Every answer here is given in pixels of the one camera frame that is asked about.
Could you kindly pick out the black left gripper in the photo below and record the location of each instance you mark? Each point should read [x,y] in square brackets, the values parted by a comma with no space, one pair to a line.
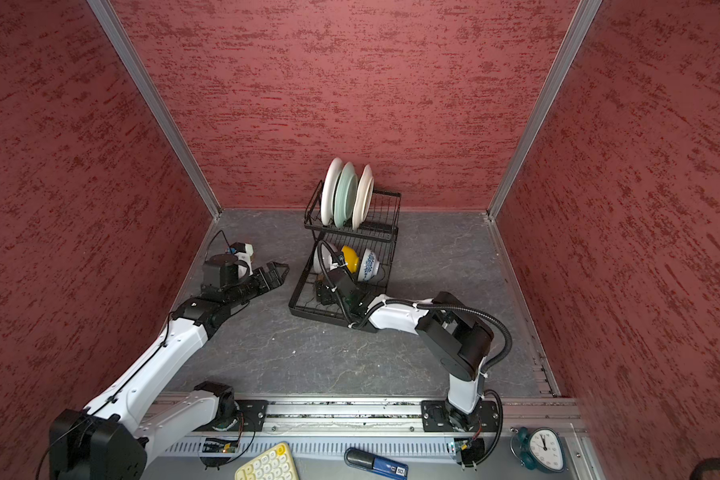
[276,279]

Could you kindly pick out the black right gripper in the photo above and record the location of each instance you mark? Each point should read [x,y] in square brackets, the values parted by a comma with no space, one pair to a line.
[324,293]

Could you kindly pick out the white blue floral bowl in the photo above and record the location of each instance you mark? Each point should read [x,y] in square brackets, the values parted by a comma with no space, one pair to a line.
[369,266]

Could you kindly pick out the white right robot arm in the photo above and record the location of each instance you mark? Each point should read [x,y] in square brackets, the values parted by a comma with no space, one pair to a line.
[458,337]

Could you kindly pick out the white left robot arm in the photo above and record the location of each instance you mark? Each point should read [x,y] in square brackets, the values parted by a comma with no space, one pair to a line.
[111,437]

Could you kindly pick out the black metal dish rack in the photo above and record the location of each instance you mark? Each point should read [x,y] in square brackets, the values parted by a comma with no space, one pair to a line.
[346,268]

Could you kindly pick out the yellow bowl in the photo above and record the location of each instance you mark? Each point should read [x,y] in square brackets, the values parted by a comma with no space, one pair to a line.
[351,258]

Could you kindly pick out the lilac ceramic bowl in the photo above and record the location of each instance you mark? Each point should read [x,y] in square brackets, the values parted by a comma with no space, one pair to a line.
[323,257]

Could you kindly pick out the cream plate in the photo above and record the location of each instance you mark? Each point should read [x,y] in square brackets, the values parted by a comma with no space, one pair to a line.
[363,197]

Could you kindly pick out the mint green plate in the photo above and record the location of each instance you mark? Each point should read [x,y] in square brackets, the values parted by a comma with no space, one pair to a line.
[345,195]

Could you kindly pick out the white plate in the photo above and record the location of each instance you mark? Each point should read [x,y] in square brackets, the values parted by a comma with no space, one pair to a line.
[329,186]

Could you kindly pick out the blue black marker tool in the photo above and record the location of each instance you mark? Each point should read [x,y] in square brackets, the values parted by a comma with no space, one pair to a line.
[372,463]

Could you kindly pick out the yellow keypad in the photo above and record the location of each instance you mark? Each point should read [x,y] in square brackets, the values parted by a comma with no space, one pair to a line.
[276,463]

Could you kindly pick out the teal analog clock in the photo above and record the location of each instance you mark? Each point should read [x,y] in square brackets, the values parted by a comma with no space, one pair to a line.
[539,449]

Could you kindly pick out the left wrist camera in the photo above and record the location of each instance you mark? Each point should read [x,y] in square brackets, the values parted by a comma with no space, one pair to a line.
[225,270]

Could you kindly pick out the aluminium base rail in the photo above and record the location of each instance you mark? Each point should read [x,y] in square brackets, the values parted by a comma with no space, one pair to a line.
[397,416]

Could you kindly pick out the aluminium left corner post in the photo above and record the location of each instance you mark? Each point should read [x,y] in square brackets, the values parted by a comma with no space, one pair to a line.
[107,18]

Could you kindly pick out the aluminium corner post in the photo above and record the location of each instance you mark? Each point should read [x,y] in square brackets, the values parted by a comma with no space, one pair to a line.
[107,18]
[579,26]

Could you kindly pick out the aluminium right corner post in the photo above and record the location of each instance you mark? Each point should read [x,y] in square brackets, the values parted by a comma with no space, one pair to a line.
[579,26]

